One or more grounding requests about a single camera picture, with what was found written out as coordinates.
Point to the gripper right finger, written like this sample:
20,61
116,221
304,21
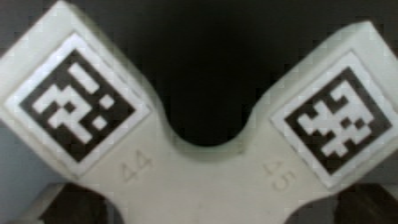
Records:
365,205

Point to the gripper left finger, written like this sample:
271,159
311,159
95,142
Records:
68,205

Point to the white cross-shaped table base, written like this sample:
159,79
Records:
80,107

